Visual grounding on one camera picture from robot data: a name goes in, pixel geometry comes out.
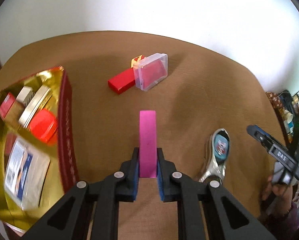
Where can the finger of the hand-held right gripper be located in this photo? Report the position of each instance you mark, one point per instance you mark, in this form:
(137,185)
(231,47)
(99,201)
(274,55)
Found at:
(260,136)

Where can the small yellow and red item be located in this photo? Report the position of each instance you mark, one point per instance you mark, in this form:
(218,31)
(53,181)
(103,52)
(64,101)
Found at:
(136,60)

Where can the red tin box gold interior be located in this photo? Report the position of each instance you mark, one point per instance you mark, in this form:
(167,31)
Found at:
(67,130)

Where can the person's right forearm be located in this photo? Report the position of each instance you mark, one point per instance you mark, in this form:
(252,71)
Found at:
(287,223)

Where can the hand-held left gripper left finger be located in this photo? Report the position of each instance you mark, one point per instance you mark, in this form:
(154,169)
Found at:
(135,180)

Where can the red tape measure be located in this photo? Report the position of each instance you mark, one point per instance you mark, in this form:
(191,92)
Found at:
(42,126)

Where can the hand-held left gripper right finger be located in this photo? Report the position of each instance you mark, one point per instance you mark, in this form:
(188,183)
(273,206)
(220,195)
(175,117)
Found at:
(160,182)

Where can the white case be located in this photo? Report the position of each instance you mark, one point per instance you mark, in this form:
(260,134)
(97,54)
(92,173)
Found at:
(32,107)

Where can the red rectangular box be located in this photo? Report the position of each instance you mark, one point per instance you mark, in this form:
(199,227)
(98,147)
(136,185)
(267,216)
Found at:
(120,81)

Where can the white power adapter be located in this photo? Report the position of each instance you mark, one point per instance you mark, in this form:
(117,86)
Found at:
(24,93)

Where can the clear box with printed card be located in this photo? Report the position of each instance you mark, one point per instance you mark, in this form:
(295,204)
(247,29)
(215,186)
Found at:
(24,170)

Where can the cluttered side table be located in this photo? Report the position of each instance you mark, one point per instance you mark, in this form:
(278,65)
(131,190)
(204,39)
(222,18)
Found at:
(287,107)

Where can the red square carton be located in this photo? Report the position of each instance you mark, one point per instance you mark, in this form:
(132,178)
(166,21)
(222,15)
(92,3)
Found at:
(5,105)

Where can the magenta rectangular block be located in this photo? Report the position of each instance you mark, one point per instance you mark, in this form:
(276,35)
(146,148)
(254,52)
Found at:
(147,135)

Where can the clear box with pink contents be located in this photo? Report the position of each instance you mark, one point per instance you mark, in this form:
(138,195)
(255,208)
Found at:
(152,72)

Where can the person's right hand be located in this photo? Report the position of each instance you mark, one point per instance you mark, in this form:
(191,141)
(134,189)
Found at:
(277,195)

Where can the silver foil snack packet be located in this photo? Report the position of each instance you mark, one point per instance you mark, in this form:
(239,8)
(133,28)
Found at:
(219,145)

